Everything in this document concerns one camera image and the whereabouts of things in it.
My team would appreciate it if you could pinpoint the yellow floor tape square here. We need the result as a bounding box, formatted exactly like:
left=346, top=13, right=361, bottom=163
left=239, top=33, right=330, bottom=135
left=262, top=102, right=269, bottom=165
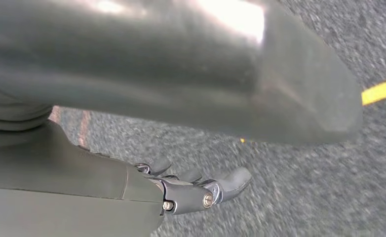
left=239, top=75, right=386, bottom=144

